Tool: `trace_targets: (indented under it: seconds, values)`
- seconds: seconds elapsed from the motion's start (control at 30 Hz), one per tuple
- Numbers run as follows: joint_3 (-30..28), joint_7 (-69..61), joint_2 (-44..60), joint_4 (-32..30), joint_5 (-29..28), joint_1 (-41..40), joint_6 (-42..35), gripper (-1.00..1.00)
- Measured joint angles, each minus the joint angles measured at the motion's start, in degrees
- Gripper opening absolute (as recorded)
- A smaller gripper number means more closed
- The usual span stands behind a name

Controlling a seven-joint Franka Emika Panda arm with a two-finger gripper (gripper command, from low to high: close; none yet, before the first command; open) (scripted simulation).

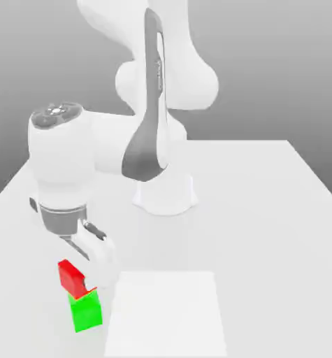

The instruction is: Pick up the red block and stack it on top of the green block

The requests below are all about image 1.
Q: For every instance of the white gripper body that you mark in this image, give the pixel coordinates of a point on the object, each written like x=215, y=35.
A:
x=101, y=260

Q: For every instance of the small red cube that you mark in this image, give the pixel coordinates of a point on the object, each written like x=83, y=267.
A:
x=70, y=277

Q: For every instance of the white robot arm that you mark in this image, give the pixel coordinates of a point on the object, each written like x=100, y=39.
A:
x=62, y=156

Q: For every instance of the small green cube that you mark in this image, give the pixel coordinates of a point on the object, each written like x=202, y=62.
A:
x=86, y=313

